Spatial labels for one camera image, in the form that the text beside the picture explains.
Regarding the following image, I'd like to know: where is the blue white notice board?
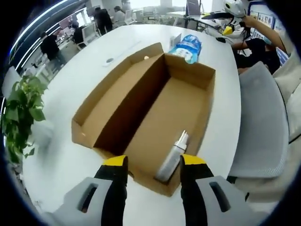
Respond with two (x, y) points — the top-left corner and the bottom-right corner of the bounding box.
(248, 8), (290, 67)

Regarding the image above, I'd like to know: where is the small white carton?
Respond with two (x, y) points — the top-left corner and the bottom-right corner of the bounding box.
(169, 33), (182, 47)

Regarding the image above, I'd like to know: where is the person's light clothing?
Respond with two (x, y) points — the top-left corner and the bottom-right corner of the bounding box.
(272, 53), (301, 143)

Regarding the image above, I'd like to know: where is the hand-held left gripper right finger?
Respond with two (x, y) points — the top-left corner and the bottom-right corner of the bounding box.
(179, 153), (250, 226)

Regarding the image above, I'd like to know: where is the white spray bottle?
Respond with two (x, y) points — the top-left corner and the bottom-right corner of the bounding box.
(154, 129), (190, 182)

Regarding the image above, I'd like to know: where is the brown cardboard shoe box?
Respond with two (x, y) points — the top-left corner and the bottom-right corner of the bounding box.
(71, 42), (216, 198)

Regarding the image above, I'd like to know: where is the person's right hand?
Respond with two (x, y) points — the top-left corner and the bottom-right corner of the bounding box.
(241, 15), (259, 29)

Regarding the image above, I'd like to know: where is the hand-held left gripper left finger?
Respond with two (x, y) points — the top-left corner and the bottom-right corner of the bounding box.
(53, 154), (129, 226)

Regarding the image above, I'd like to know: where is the grey office chair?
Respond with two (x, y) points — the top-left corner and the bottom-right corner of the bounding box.
(227, 62), (290, 180)

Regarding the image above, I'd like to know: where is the green plant in white pot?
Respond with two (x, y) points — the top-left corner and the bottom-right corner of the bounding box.
(1, 75), (55, 163)

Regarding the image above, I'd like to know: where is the computer monitor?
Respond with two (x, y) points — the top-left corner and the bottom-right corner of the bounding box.
(185, 0), (203, 17)

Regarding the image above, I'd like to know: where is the blue wipes packet white label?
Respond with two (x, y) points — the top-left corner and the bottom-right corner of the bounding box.
(169, 34), (203, 65)

